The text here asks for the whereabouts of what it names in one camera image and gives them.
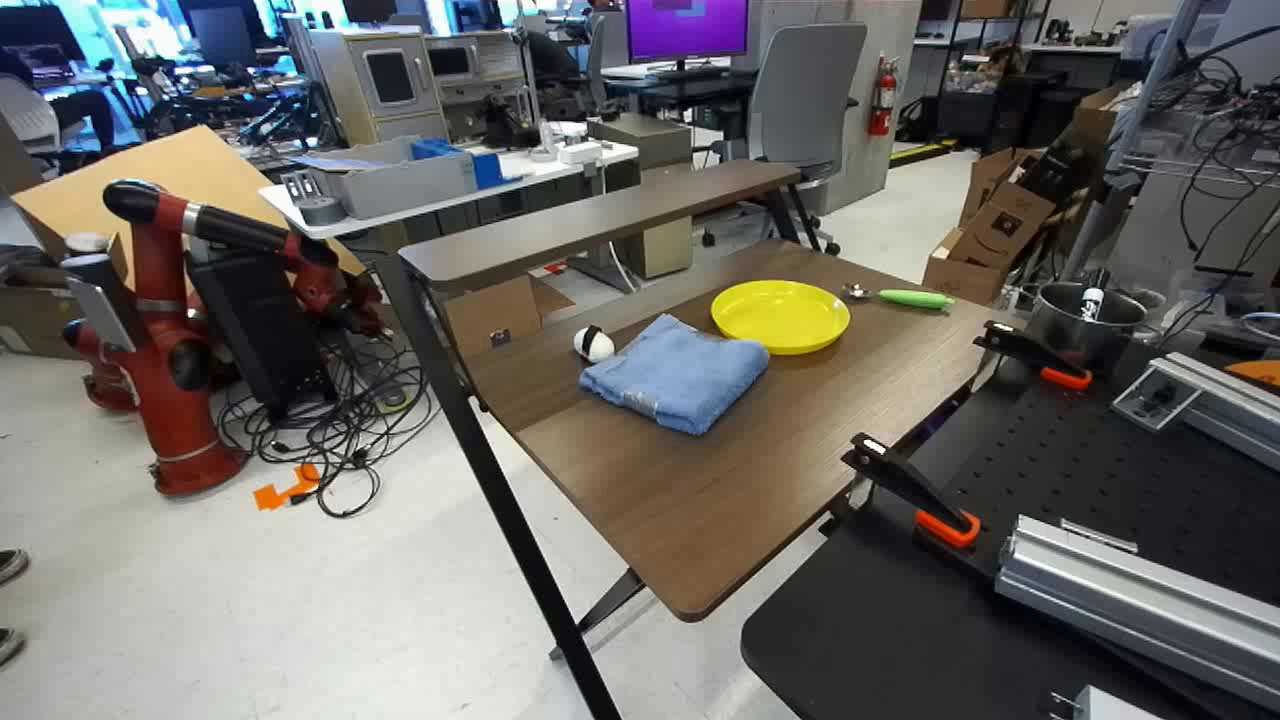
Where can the red robot arm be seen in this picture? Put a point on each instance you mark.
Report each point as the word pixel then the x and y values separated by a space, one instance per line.
pixel 168 386

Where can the blue folded towel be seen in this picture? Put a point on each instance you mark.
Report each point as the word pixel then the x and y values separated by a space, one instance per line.
pixel 675 377

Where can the beige storage box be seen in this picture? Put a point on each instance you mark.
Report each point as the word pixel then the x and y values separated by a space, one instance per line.
pixel 661 244

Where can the yellow plastic plate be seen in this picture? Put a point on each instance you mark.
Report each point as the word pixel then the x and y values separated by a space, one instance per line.
pixel 783 319

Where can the brown wooden desk shelf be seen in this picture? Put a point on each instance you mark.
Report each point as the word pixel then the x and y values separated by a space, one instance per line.
pixel 587 220

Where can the small cardboard box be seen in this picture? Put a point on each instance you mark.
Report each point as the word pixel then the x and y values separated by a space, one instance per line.
pixel 487 319

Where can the grey plastic bin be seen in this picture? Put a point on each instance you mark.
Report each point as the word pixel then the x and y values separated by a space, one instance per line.
pixel 402 182

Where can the monitor with purple screen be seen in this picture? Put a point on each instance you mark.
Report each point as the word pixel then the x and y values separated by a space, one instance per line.
pixel 686 26

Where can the red fire extinguisher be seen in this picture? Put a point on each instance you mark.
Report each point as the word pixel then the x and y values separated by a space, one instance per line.
pixel 881 105

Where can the orange floor marker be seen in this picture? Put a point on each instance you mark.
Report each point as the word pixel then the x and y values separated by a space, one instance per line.
pixel 286 490

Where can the beige machine cabinet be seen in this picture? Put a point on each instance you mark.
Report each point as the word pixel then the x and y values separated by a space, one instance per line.
pixel 383 82

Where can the black computer tower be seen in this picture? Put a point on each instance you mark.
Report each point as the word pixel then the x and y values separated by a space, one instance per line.
pixel 262 325

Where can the open cardboard boxes stack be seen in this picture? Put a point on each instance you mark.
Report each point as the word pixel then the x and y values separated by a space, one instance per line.
pixel 1001 224

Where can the metal pot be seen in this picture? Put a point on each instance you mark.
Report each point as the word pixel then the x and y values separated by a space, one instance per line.
pixel 1083 325

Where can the large flat cardboard box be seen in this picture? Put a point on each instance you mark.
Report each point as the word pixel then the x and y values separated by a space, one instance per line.
pixel 187 175

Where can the black desk leg frame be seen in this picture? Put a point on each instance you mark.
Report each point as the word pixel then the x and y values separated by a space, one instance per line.
pixel 487 473

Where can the wide aluminium extrusion rail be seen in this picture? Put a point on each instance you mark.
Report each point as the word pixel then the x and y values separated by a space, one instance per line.
pixel 1135 607

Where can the aluminium rail with black plate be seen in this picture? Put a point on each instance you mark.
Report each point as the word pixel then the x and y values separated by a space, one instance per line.
pixel 1223 401

